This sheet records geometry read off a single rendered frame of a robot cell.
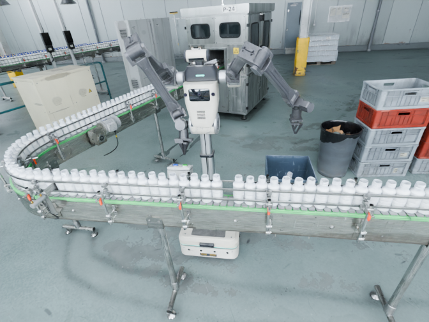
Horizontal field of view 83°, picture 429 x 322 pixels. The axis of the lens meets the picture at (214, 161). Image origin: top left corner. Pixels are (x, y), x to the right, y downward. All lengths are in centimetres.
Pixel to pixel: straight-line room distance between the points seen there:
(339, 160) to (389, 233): 184
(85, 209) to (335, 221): 142
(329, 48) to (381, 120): 750
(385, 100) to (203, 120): 210
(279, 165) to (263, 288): 99
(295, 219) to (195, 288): 116
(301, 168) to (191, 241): 109
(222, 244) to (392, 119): 231
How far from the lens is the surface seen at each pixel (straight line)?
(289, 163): 192
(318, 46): 1043
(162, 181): 134
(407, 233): 158
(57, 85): 515
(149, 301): 224
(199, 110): 172
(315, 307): 220
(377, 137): 336
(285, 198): 130
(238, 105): 494
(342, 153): 322
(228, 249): 220
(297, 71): 874
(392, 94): 321
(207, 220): 140
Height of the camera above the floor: 189
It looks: 31 degrees down
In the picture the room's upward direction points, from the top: 4 degrees counter-clockwise
